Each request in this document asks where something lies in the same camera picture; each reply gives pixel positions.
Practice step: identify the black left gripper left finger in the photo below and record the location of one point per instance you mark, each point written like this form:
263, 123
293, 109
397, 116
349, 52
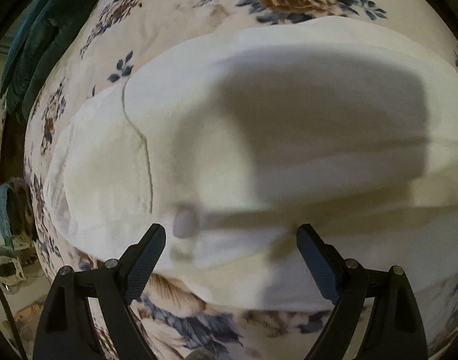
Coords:
66, 329

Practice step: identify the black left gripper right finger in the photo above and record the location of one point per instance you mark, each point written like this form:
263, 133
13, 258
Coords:
395, 327

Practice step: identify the white pants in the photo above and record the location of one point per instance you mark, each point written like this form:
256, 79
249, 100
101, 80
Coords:
231, 141

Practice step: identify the patterned slipper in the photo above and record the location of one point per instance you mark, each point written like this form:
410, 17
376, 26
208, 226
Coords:
13, 266

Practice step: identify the blue denim cloth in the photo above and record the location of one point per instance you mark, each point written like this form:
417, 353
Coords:
17, 226

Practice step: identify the dark teal folded quilt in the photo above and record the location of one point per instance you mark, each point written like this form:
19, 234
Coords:
47, 32

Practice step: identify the floral bed blanket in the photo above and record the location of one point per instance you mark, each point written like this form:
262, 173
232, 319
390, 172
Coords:
120, 37

